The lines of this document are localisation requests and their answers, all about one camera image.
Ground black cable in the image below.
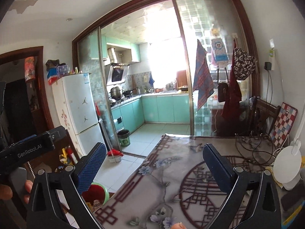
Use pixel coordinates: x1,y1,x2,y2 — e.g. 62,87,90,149
235,134,277,167

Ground dark red hanging garment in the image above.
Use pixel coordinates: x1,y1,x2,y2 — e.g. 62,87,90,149
222,42,242,118

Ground teal kitchen wall cabinets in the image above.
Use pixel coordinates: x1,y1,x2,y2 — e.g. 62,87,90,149
101,36,141,64

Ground blue box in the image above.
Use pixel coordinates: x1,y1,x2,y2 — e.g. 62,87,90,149
56,64,70,78

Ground plaid hanging cloth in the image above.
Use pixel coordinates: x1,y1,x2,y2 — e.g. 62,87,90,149
193,39,214,111

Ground white power strip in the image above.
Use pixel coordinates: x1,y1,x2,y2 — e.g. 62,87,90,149
268,49,277,71

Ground floral tablecloth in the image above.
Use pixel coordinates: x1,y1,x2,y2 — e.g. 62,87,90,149
94,134,305,229

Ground white round appliance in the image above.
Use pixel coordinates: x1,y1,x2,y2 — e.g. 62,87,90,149
273,139,303,191

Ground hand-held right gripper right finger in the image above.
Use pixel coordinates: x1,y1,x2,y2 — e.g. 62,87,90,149
202,144,282,229

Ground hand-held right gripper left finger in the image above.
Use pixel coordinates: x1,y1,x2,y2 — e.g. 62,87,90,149
25,143,107,229

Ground dark bag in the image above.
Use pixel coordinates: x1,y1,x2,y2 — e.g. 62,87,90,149
45,59,60,71

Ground teal kitchen base cabinets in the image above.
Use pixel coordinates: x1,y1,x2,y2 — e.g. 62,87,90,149
111,93,191,136

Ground dark wooden chair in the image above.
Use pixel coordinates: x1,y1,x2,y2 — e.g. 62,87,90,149
248,97,282,136

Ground black green trash bin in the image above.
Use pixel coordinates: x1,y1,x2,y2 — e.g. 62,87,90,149
117,129,131,148

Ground black hanging bag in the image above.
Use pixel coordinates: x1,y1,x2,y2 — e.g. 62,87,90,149
217,81,229,103

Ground person's left hand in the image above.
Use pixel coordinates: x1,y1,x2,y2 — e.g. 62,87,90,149
0,180,34,204

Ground patterned hanging bag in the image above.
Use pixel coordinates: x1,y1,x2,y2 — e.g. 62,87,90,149
232,48,256,80

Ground blue wall poster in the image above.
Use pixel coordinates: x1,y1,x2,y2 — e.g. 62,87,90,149
211,37,228,62

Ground wooden cutting board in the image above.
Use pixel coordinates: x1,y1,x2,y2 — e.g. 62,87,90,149
176,70,187,89

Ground steel cooking pot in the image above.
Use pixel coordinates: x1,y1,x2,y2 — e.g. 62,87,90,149
110,85,123,101

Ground checkered chair cushion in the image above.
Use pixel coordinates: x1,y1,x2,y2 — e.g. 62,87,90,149
270,102,298,148

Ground green rimmed red bucket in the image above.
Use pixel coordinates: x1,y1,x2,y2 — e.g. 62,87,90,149
82,182,110,213

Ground steel range hood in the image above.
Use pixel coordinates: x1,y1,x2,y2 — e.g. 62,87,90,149
106,48,130,86

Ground red hanging decoration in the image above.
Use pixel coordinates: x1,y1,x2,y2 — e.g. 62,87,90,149
24,56,36,81

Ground white refrigerator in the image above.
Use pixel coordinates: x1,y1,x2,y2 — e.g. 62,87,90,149
51,73,106,156

